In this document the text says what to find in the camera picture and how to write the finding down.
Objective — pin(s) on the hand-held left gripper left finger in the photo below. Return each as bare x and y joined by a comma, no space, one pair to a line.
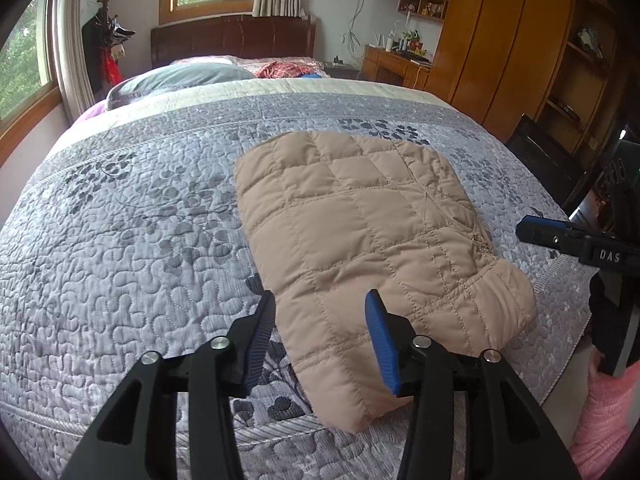
260,340

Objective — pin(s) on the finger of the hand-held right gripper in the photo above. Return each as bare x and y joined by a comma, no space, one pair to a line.
545,234

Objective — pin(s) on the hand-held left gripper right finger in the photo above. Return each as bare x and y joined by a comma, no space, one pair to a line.
382,345

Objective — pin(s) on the tan quilted jacket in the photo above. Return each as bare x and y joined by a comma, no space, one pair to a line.
360,230

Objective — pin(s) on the coat rack with clothes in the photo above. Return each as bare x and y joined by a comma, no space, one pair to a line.
105,45

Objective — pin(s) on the black chair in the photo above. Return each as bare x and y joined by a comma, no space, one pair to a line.
545,160

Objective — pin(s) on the grey leaf-print quilted bedspread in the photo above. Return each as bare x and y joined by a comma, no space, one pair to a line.
125,240

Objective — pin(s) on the wooden wardrobe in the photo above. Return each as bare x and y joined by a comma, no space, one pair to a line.
500,35

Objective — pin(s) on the wooden desk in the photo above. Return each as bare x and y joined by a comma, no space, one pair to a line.
390,67

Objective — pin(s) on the red plaid cloth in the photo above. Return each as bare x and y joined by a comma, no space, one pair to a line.
285,69

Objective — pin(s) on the grey pillow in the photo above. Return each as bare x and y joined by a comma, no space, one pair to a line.
175,80

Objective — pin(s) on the purple bed sheet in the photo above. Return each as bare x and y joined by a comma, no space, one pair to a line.
92,112

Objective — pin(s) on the dark wooden headboard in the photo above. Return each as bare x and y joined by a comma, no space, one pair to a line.
225,40

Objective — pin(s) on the large wood-framed window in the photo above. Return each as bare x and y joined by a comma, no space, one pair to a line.
20,70

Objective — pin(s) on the wooden wall shelf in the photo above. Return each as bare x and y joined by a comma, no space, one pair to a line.
425,0

